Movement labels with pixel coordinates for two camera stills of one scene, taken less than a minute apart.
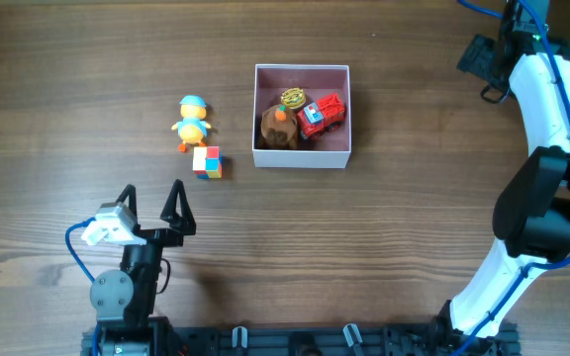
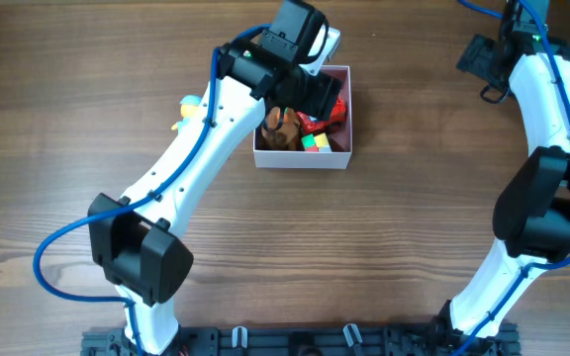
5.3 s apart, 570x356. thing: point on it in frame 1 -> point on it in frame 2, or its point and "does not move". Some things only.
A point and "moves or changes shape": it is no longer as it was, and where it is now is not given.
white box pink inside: [317, 80] does not move
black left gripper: [183, 223] -> [323, 97]
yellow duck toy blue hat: [192, 129] does not move
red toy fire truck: [327, 113] does not move
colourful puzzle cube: [207, 162] moves or changes shape
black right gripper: [473, 59] does not move
